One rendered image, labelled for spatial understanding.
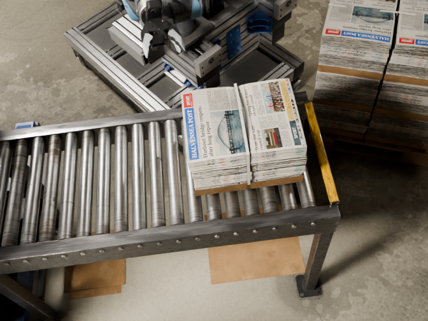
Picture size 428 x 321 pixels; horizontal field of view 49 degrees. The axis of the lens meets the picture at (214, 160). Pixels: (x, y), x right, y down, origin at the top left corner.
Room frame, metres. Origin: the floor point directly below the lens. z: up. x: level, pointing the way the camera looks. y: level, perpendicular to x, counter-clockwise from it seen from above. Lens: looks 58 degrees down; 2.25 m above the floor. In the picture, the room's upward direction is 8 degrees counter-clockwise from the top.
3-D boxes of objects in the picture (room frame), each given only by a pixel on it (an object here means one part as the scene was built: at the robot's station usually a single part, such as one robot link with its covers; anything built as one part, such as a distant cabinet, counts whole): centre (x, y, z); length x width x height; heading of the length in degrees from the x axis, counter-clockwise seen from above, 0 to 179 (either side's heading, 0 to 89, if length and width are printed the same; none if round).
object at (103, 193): (0.92, 0.41, 0.77); 0.47 x 0.05 x 0.05; 179
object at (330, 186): (0.89, -0.38, 0.81); 0.43 x 0.03 x 0.02; 179
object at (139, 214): (0.92, 0.28, 0.77); 0.47 x 0.05 x 0.05; 179
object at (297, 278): (0.66, -0.36, 0.01); 0.14 x 0.13 x 0.01; 179
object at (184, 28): (1.63, 0.06, 0.87); 0.15 x 0.15 x 0.10
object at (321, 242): (0.66, -0.36, 0.34); 0.06 x 0.06 x 0.68; 89
